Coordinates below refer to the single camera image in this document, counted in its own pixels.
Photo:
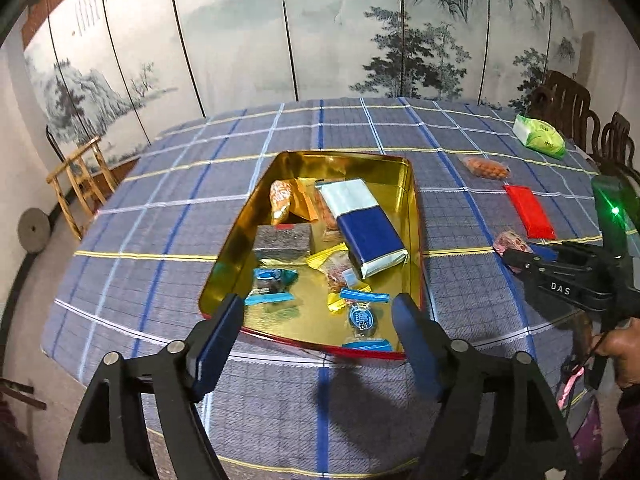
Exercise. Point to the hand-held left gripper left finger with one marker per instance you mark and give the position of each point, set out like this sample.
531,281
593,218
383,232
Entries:
220,345

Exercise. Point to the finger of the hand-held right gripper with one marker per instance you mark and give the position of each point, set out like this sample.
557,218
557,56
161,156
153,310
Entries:
520,261
545,251

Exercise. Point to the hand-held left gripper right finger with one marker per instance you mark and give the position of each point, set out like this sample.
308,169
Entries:
415,345

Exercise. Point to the small pink snack packet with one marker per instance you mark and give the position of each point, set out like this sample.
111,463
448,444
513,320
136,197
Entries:
510,242

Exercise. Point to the blue candy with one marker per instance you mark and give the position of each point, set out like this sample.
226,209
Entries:
362,317
270,280

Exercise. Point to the gold metal tin box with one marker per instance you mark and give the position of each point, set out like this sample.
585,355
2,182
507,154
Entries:
305,320

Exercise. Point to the yellow candy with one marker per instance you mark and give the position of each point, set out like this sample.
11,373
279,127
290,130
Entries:
336,266

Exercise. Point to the grey speckled snack block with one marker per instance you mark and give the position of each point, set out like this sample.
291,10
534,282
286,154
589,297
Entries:
282,241

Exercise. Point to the blue and white package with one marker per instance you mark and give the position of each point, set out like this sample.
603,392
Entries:
367,232

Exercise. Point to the clear bag of orange snacks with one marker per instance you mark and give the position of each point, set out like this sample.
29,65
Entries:
485,167

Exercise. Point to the person's right hand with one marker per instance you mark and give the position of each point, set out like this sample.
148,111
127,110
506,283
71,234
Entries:
622,355

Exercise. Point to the red flat packet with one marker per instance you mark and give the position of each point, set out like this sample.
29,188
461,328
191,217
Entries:
530,212

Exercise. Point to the green tissue pack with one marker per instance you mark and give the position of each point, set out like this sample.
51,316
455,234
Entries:
540,136

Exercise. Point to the dark wooden chair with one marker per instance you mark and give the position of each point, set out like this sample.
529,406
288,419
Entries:
565,100
617,137

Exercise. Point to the blue plaid tablecloth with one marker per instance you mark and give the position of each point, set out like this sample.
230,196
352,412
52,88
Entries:
165,220

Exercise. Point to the long clear pink snack packet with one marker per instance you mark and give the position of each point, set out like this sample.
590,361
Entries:
329,220

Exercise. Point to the gold foil snack packet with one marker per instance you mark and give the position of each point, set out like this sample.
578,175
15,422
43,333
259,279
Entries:
305,200

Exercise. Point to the dark wooden bar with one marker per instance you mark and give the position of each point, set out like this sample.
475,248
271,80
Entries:
22,394

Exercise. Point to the wooden chair left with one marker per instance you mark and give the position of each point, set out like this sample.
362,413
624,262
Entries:
80,180

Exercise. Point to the round stone disc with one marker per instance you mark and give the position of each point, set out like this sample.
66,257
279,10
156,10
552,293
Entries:
34,230

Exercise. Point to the landscape painted folding screen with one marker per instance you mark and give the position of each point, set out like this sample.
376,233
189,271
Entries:
300,35

